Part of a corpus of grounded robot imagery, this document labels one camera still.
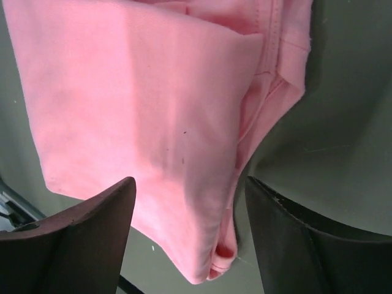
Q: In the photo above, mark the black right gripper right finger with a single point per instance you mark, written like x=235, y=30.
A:
x=301, y=251

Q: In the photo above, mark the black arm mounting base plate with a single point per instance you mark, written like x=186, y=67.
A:
x=24, y=208

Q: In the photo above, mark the pink t-shirt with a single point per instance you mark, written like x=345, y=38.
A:
x=176, y=94

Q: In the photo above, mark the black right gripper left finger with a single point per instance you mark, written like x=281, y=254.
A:
x=67, y=245

